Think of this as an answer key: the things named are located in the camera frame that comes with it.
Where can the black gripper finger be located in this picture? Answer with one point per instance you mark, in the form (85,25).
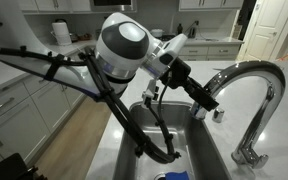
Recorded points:
(201,96)

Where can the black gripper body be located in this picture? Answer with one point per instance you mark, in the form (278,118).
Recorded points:
(178,76)

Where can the chrome faucet head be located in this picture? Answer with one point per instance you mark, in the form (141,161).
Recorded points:
(213,87)

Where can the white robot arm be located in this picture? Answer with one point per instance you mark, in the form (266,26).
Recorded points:
(103,70)

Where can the dark bottle by stove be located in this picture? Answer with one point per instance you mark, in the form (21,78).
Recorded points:
(179,29)

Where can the white pot on stove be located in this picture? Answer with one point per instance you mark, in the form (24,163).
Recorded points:
(157,33)

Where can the stainless steel sink basin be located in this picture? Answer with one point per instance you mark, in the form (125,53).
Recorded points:
(199,156)

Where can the blue sponge in sink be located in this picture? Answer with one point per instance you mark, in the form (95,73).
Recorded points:
(176,176)

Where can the white door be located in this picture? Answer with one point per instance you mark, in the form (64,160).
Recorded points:
(267,30)

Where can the white paper towel roll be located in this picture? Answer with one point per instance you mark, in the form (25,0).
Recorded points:
(61,33)

